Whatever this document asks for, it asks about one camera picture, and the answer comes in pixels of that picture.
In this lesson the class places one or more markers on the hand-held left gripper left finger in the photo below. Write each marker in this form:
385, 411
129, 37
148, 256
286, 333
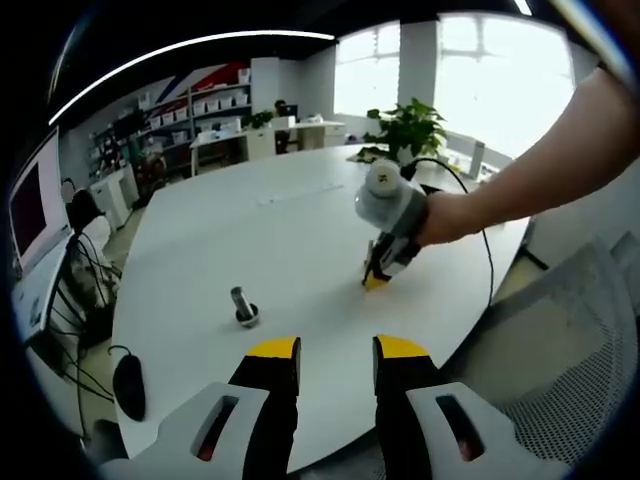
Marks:
265, 425

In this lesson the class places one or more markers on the thick metal threaded stud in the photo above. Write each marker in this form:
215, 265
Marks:
240, 297

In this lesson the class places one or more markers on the white chair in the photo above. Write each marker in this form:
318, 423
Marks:
95, 235

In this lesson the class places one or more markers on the long ceiling light strip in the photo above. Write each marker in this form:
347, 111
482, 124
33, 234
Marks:
200, 42

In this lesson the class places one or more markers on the small green desk plant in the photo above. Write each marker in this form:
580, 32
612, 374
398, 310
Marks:
257, 120

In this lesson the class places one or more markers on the large bright window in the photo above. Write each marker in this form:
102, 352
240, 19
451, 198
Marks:
500, 85

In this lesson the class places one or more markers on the black computer mouse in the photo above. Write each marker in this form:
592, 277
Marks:
130, 387

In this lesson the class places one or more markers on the white upright box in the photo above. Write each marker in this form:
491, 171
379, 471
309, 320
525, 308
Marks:
476, 159

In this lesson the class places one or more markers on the white low cabinet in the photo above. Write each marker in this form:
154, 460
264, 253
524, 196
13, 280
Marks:
112, 197

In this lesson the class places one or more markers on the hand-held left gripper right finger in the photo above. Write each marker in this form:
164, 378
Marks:
405, 425

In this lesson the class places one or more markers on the white background desk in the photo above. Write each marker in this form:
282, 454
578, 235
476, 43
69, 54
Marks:
220, 140

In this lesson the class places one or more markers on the grey mesh office chair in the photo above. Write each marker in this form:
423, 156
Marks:
560, 360

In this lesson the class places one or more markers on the computer monitor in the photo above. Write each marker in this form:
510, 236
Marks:
35, 200

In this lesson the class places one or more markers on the large potted green plant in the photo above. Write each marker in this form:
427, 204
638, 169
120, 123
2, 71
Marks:
410, 125

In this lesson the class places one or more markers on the storage shelving with white bins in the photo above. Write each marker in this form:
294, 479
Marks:
215, 105

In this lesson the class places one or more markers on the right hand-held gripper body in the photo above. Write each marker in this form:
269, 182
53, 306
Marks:
392, 210

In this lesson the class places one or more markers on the short ceiling light strip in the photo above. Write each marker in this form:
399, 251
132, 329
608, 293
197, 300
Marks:
522, 6

